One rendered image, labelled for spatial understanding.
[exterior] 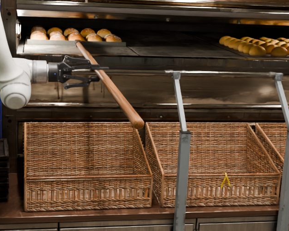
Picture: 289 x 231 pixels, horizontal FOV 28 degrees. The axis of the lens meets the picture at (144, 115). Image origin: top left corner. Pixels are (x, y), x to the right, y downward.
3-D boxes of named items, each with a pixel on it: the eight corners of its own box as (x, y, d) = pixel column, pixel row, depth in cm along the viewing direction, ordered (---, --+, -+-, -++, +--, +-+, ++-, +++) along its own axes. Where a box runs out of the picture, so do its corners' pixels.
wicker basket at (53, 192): (22, 174, 287) (22, 121, 281) (133, 172, 299) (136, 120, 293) (22, 213, 241) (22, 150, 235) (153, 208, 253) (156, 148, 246)
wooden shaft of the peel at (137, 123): (144, 130, 151) (145, 119, 150) (133, 130, 150) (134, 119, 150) (81, 47, 314) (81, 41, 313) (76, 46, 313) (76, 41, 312)
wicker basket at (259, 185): (141, 172, 299) (143, 121, 293) (244, 171, 309) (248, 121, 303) (159, 208, 253) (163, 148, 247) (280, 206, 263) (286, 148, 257)
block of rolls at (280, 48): (217, 43, 370) (218, 35, 369) (286, 45, 379) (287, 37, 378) (251, 56, 312) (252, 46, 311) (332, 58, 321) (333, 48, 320)
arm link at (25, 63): (31, 78, 228) (32, 94, 217) (-9, 77, 225) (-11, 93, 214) (32, 53, 223) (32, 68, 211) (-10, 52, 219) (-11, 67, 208)
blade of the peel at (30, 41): (125, 46, 327) (126, 41, 327) (27, 44, 316) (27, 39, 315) (116, 39, 361) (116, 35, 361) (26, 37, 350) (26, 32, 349)
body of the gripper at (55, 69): (47, 59, 225) (71, 60, 227) (47, 81, 227) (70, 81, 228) (47, 62, 217) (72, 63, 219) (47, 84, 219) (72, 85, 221)
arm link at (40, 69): (32, 81, 226) (47, 81, 227) (32, 85, 218) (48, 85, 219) (32, 58, 224) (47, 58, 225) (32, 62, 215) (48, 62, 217)
